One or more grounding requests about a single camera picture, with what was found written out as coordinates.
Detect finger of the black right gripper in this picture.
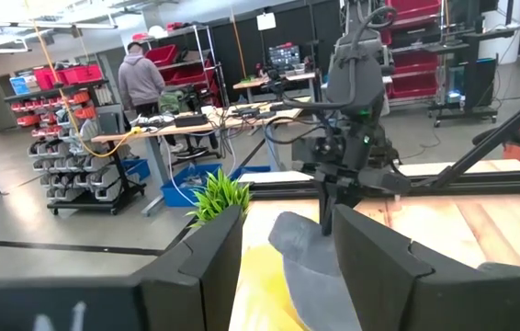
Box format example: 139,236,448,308
335,182,362,211
314,179,337,236

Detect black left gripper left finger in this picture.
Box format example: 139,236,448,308
133,205,245,331

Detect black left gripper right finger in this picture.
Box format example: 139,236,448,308
333,204,520,331

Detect grey fabric cap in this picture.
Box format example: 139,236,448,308
267,211,363,331

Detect yellow flat mat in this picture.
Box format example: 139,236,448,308
230,243,310,331

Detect green artificial plant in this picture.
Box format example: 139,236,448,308
185,167,253,227

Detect flat blue floor crate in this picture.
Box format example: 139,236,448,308
231,165,272,181

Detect large blue floor crate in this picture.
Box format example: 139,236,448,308
160,162,223,209

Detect small blue floor crate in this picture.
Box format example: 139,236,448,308
120,157,152,181

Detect black office chair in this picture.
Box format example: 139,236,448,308
171,86,222,163

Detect tall rack with red bins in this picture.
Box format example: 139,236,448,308
378,0,446,101

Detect small wooden desk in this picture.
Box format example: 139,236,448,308
232,71,320,105

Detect long wooden desk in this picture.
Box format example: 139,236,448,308
90,101,305,217

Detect black standing desk cart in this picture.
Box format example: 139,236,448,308
428,22,520,128

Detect dark monitor screen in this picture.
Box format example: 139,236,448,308
267,42,302,71

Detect black power box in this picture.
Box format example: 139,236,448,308
174,113,209,129

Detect green backpack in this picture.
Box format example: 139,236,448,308
157,88,191,116

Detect rolling cart with parts bins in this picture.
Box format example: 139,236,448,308
4,63,147,216

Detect white paper sign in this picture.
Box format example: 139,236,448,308
255,11,277,32

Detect person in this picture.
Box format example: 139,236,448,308
117,41,167,117

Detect metal shelf with red bins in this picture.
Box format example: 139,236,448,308
143,23,230,108

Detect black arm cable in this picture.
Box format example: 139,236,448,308
263,98,349,146

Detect black aluminium frame rail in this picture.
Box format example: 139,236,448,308
244,168,520,200

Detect black diagonal frame strut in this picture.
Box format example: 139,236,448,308
424,76,520,188

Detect black partition wall panels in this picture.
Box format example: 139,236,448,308
208,0,345,96

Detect yellow hanging cable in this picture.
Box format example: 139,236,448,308
22,0,144,159

